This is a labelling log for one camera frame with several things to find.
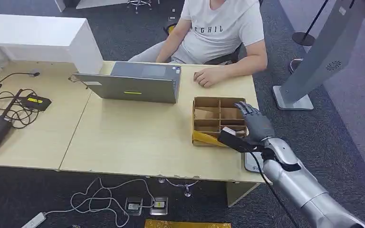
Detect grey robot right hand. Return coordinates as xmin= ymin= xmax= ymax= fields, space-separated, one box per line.
xmin=233 ymin=101 xmax=275 ymax=144

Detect grey flat device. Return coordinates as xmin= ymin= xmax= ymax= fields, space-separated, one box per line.
xmin=244 ymin=152 xmax=265 ymax=174

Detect wooden compartment box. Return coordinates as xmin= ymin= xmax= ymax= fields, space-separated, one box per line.
xmin=192 ymin=96 xmax=249 ymax=148

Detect yellow card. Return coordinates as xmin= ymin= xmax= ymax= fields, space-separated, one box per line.
xmin=192 ymin=130 xmax=230 ymax=148

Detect person's left hand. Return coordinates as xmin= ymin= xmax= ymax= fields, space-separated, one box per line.
xmin=193 ymin=66 xmax=225 ymax=88

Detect pale desk leg panel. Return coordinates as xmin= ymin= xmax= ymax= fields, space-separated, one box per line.
xmin=226 ymin=181 xmax=260 ymax=209

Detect grey kiosk stand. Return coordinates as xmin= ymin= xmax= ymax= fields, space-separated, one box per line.
xmin=272 ymin=0 xmax=365 ymax=111

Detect person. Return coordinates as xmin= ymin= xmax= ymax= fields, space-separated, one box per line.
xmin=128 ymin=0 xmax=268 ymax=88

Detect yellow floor tape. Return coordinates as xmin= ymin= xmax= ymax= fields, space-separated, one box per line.
xmin=144 ymin=219 xmax=232 ymax=228

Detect silver floor socket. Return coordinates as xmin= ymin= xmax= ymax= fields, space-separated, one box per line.
xmin=149 ymin=196 xmax=169 ymax=216
xmin=125 ymin=197 xmax=144 ymax=217

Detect grey laptop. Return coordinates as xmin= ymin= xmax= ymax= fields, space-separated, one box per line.
xmin=72 ymin=61 xmax=182 ymax=105

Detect chrome stool base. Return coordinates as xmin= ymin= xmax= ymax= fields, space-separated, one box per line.
xmin=126 ymin=0 xmax=154 ymax=14

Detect white cabinet base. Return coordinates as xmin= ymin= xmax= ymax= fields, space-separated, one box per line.
xmin=54 ymin=0 xmax=130 ymax=12

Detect small black box yellow label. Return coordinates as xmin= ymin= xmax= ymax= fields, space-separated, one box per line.
xmin=20 ymin=94 xmax=52 ymax=112

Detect white desk shelf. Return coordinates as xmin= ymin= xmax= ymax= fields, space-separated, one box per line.
xmin=0 ymin=13 xmax=104 ymax=75

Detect white power strip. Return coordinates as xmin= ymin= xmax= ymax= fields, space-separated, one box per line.
xmin=20 ymin=212 xmax=47 ymax=228

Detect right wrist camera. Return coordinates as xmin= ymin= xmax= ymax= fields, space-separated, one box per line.
xmin=218 ymin=126 xmax=265 ymax=154

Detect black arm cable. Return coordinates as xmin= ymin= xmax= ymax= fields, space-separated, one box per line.
xmin=249 ymin=151 xmax=300 ymax=228

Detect chrome ring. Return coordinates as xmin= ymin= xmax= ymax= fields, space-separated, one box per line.
xmin=288 ymin=58 xmax=304 ymax=75

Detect thin pale curved cable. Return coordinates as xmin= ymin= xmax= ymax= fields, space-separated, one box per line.
xmin=158 ymin=178 xmax=200 ymax=198

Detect black stanchion post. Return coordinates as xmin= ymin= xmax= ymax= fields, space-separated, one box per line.
xmin=291 ymin=0 xmax=330 ymax=47

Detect white floor cable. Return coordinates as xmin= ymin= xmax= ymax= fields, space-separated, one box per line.
xmin=44 ymin=177 xmax=158 ymax=228

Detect black tangled cables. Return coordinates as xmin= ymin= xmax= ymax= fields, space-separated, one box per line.
xmin=0 ymin=89 xmax=41 ymax=130

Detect black cable with plug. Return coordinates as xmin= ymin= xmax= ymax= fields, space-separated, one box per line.
xmin=0 ymin=71 xmax=41 ymax=88

